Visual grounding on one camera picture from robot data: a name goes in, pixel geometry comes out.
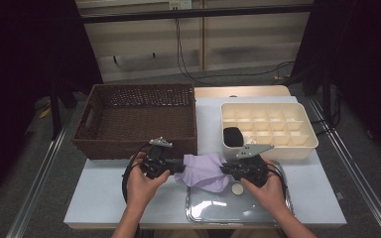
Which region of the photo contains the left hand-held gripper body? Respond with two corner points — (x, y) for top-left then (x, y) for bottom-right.
(140, 137), (176, 180)

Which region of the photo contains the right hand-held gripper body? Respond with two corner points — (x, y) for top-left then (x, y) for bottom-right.
(231, 143), (275, 188)

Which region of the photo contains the lilac sock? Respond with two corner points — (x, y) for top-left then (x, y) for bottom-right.
(182, 152), (227, 178)
(174, 165), (233, 193)

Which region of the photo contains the black sock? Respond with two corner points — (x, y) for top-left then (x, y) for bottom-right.
(222, 127), (245, 148)

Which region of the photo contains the cream divided storage box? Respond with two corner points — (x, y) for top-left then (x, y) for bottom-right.
(220, 101), (319, 161)

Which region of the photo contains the brown woven basket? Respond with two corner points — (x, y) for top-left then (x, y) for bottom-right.
(71, 82), (198, 161)

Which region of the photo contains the person's left hand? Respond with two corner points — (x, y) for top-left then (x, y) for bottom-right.
(126, 152), (172, 212)

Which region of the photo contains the person's right hand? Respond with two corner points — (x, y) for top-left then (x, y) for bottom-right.
(241, 159), (290, 216)

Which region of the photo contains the light wooden board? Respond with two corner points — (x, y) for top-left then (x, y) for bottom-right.
(193, 84), (292, 99)

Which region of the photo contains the black stand leg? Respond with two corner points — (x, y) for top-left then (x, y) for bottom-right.
(49, 78), (78, 140)
(320, 65), (341, 127)

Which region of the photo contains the black curtain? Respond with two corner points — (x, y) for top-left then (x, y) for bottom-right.
(291, 0), (381, 167)
(0, 0), (104, 209)

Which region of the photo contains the black horizontal bar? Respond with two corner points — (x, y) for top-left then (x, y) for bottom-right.
(78, 4), (314, 24)

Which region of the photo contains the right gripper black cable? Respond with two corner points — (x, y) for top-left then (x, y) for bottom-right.
(267, 163), (290, 199)

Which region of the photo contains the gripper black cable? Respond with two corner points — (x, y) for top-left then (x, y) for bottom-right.
(267, 163), (290, 199)
(121, 142), (151, 204)

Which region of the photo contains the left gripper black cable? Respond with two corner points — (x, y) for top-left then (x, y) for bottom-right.
(121, 142), (151, 204)

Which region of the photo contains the black floor cable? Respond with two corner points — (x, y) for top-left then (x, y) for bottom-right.
(191, 60), (296, 87)

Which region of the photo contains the metal floor rail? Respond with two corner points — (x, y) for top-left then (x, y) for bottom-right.
(307, 95), (381, 238)
(4, 125), (70, 238)

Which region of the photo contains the black hanging wall cable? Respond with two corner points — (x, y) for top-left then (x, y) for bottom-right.
(175, 18), (219, 87)

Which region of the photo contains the white wall socket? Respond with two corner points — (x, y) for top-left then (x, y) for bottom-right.
(168, 0), (192, 10)

